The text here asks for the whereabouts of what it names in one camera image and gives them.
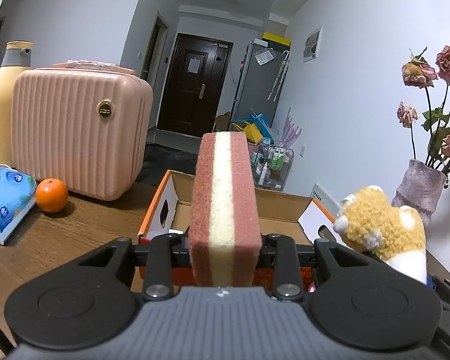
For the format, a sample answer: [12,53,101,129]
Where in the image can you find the yellow black box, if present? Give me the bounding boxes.
[262,32,291,46]

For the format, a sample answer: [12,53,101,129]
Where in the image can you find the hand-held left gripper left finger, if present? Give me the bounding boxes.
[75,233,191,301]

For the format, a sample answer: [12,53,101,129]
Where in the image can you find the open side doorway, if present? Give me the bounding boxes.
[140,12,169,83]

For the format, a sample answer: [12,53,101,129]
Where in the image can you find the blue and yellow bags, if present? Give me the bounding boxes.
[230,109,274,144]

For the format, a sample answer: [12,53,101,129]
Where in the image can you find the pink sponge yellow stripe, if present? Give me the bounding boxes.
[188,132,263,287]

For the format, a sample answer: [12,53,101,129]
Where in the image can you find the pink textured vase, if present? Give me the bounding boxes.
[392,158,449,227]

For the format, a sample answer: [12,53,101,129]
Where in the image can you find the yellow white plush toy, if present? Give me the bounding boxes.
[332,185,428,286]

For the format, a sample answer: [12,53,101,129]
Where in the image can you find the brown open cardboard box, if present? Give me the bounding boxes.
[214,112,233,133]

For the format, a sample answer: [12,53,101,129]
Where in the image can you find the white wall electrical panel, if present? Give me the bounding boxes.
[303,26,323,62]

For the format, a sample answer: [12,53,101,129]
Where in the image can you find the orange fruit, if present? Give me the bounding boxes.
[35,178,69,214]

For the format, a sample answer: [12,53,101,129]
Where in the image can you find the light blue soft tissue pack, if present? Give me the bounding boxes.
[0,168,37,246]

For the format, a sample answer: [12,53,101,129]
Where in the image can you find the dark brown entrance door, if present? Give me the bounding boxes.
[157,33,234,139]

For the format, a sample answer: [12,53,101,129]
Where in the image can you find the grey refrigerator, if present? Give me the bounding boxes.
[234,40,291,128]

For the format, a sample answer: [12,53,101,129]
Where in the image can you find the black bag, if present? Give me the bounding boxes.
[137,143,199,186]

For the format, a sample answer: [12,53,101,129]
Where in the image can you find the pink ribbed suitcase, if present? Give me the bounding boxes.
[10,60,154,201]

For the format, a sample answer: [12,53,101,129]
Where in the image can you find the orange white cardboard box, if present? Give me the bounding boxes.
[137,169,342,289]

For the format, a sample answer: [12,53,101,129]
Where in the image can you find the wire trolley with bottles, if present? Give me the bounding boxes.
[253,143,295,192]

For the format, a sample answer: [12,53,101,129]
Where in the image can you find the yellow bottle grey collar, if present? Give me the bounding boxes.
[0,40,34,166]

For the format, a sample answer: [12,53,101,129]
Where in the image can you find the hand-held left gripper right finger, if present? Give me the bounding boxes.
[260,233,364,302]

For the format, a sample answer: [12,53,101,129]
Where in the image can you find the white folded umbrella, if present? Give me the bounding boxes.
[268,49,291,102]

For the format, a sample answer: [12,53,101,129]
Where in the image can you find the clear plastic bag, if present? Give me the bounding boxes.
[255,48,275,65]

